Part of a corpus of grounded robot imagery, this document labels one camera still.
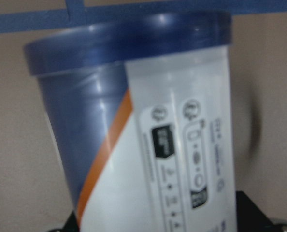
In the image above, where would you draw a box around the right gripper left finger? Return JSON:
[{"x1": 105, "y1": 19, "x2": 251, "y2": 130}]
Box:
[{"x1": 46, "y1": 211, "x2": 80, "y2": 232}]

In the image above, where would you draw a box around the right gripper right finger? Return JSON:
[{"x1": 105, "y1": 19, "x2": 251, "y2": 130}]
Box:
[{"x1": 236, "y1": 191, "x2": 287, "y2": 232}]

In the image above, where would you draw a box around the white blue tennis ball can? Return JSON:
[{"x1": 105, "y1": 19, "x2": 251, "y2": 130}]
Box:
[{"x1": 24, "y1": 11, "x2": 237, "y2": 232}]

